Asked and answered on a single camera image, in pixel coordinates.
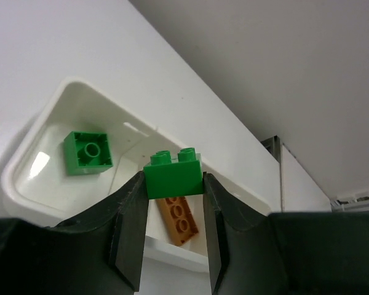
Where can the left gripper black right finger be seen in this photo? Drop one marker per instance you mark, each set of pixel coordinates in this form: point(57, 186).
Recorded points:
point(283, 253)

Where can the brown lego brick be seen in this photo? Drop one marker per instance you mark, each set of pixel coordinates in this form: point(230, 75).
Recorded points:
point(178, 219)

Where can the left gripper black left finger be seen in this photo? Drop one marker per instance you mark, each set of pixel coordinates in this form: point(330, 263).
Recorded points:
point(98, 251)

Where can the green lego brick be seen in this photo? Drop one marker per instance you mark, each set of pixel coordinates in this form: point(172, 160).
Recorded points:
point(178, 176)
point(86, 153)

